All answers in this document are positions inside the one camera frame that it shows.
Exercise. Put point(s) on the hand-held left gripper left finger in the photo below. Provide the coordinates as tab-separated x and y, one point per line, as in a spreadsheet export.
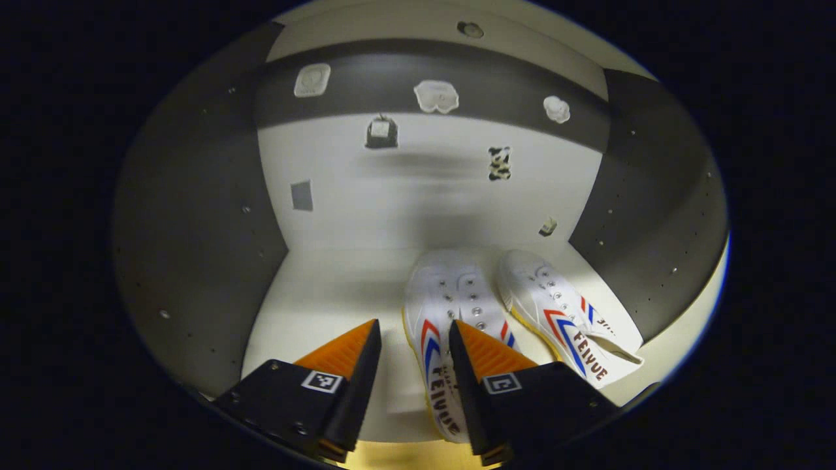
356	378

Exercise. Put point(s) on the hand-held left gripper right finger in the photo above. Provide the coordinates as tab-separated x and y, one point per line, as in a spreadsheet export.
467	385

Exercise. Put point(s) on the white canvas shoe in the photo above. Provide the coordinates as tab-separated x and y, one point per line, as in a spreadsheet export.
555	307
434	307

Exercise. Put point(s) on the white shoe cabinet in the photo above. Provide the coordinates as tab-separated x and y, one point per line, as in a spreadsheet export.
418	196

